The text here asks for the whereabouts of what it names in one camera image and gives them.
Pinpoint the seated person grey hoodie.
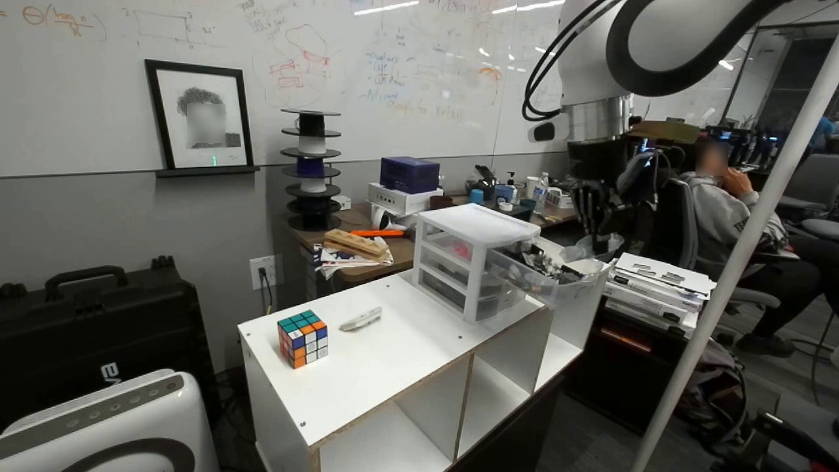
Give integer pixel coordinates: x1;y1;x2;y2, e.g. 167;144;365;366
680;128;824;357

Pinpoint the white three-drawer unit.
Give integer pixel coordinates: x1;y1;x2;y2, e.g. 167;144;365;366
412;201;545;325

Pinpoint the white flat box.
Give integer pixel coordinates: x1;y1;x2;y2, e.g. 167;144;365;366
365;179;445;220

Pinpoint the black hard carrying case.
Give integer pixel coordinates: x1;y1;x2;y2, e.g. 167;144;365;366
0;254;218;431

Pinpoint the Rubik's cube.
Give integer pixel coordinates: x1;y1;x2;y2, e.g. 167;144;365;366
276;307;334;372

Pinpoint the tan wooden block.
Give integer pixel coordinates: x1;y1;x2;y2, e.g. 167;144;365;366
322;228;395;266

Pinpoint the blue box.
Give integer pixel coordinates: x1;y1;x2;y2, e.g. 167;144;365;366
377;155;444;196

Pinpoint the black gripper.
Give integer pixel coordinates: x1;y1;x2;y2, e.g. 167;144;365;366
566;140;635;256

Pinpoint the clear plastic drawer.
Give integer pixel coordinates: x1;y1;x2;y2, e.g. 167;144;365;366
483;245;610;310

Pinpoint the dark small parts pile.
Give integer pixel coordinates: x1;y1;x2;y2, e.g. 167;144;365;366
513;245;584;289

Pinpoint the white cube shelf cabinet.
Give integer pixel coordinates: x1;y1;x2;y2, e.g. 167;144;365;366
235;252;613;472

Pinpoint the black filament spool stack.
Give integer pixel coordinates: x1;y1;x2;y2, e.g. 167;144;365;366
279;104;347;233

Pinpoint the stack of white papers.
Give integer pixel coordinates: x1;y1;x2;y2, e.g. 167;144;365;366
602;248;718;332

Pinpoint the brown wooden desk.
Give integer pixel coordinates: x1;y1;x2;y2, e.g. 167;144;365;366
292;195;598;296

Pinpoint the black backpack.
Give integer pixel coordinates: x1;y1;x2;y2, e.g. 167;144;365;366
680;339;839;472

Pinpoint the white air purifier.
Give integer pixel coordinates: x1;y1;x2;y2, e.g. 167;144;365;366
0;366;221;472

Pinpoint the whiteboard with writing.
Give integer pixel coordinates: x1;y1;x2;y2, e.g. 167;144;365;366
0;0;572;179

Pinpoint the white tripod pole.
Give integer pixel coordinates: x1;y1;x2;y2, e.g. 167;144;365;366
630;35;839;472

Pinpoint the grey office chair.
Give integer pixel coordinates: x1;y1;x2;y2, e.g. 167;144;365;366
613;149;659;256

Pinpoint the orange handled tool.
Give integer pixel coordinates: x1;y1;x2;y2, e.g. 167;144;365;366
352;225;410;241

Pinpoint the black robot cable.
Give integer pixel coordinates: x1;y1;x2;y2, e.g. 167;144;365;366
518;0;618;127

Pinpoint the white wall power outlet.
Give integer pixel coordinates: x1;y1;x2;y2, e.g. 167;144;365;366
246;252;280;294

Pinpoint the black framed portrait picture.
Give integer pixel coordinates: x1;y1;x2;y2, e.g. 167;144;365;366
141;58;258;179

